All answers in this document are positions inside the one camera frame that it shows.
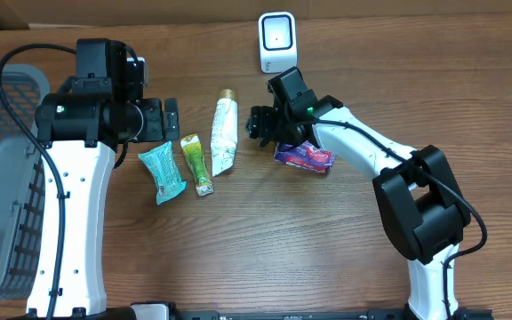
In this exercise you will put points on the green juice pouch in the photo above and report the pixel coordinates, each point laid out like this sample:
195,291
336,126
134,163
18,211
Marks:
194,154

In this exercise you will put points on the grey plastic basket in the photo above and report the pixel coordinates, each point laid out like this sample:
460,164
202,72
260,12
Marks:
21,210

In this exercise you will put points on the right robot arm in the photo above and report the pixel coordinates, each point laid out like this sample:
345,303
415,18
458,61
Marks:
422,210

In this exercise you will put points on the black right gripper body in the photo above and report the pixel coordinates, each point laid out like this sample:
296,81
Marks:
271,125

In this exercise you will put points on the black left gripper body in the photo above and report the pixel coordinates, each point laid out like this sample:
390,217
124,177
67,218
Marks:
153,131

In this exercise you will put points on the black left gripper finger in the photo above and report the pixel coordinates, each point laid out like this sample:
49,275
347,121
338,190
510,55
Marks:
171,130
171,109

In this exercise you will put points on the white barcode scanner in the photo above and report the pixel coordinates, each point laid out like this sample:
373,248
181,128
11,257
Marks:
277,41

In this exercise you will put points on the teal snack packet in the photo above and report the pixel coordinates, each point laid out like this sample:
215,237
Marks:
166,175

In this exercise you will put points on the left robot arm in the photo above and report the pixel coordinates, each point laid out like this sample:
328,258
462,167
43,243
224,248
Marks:
82,133

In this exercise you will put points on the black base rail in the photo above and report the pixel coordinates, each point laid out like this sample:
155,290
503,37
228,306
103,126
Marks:
372,314

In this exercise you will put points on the white tube gold cap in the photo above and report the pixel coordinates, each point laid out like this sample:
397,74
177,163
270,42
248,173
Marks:
224,137

